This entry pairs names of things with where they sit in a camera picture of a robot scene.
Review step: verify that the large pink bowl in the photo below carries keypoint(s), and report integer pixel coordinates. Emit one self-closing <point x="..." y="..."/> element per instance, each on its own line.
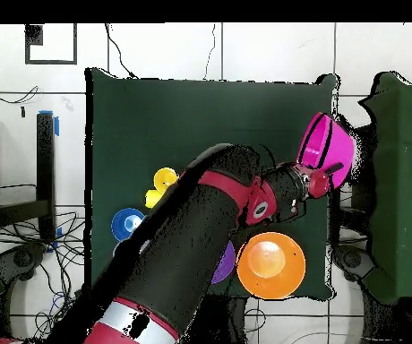
<point x="338" y="143"/>

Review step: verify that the tall yellow cup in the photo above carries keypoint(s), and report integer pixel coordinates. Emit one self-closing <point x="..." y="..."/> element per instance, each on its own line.
<point x="152" y="197"/>

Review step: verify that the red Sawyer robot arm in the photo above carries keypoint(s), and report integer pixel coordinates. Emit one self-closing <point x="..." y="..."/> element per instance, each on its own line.
<point x="184" y="243"/>

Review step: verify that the large orange bowl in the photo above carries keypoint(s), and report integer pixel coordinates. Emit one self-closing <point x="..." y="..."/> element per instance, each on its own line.
<point x="281" y="283"/>

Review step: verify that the purple bowl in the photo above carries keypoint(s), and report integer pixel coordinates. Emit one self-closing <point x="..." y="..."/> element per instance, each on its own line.
<point x="227" y="265"/>

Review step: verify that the dark green table cloth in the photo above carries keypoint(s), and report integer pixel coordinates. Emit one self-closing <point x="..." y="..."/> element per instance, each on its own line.
<point x="191" y="114"/>

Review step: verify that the short yellow cup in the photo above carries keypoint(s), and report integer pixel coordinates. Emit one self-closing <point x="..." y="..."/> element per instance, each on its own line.
<point x="164" y="178"/>

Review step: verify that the blue bowl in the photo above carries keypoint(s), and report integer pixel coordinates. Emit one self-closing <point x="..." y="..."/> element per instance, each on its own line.
<point x="121" y="222"/>

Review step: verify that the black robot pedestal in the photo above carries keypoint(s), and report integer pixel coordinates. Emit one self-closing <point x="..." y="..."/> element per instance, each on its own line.
<point x="224" y="319"/>

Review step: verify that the black metal frame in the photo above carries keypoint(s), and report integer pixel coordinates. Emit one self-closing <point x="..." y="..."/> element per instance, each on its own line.
<point x="45" y="161"/>

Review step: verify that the black square floor frame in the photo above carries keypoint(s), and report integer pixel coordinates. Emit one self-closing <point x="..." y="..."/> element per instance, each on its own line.
<point x="51" y="62"/>

